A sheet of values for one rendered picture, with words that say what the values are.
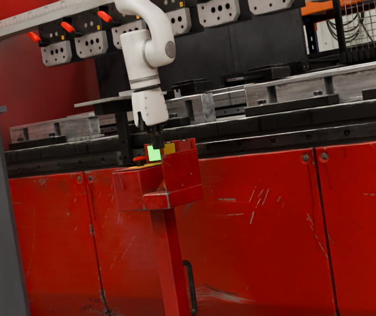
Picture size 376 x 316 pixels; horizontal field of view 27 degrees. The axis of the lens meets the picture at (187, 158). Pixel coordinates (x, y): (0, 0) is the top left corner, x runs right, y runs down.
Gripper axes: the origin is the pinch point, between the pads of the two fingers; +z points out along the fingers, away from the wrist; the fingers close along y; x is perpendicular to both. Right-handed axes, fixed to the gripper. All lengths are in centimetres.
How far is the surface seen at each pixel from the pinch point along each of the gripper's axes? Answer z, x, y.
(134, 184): 10.3, -6.8, 5.7
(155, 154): 4.9, -10.5, -10.0
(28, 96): -20, -120, -60
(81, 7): -47, -59, -42
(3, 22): -51, -106, -44
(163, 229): 25.0, -3.3, 1.7
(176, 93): -10.7, -23.1, -40.7
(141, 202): 15.8, -5.2, 6.2
